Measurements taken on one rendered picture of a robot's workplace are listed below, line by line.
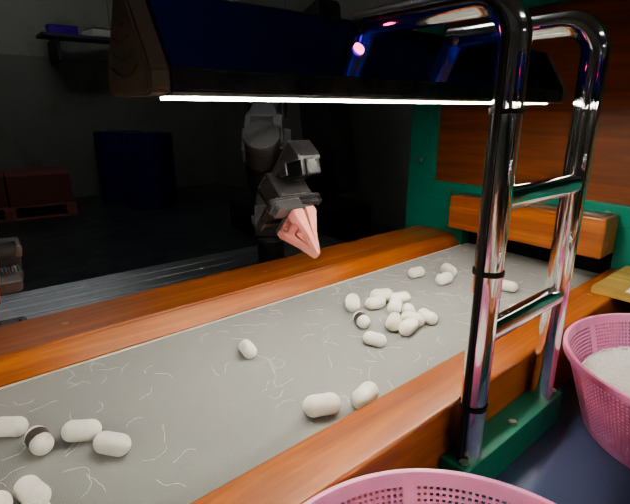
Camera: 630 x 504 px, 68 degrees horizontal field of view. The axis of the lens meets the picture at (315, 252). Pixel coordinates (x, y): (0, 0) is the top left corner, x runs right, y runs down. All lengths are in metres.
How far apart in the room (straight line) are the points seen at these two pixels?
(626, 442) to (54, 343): 0.64
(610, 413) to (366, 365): 0.25
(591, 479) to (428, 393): 0.19
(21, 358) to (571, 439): 0.63
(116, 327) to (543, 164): 0.80
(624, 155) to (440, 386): 0.59
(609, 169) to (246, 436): 0.75
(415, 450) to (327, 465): 0.09
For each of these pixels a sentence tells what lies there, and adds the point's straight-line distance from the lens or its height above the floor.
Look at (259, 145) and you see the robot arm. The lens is 0.73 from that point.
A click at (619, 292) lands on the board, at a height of 0.78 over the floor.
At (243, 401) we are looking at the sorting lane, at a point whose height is 0.74.
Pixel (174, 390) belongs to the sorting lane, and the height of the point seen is 0.74.
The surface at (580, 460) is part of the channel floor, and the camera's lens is 0.61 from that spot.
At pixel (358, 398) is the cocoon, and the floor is 0.76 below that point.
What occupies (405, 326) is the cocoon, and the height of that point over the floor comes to 0.76.
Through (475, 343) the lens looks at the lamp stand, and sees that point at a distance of 0.44.
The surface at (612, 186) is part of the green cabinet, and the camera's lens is 0.97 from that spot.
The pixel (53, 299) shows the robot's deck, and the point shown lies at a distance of 1.07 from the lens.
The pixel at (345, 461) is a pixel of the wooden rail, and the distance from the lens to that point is 0.41.
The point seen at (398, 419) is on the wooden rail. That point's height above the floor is 0.76.
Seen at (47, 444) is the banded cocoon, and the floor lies 0.75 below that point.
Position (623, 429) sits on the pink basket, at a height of 0.72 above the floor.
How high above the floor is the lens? 1.03
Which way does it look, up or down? 17 degrees down
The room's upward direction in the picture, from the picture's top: straight up
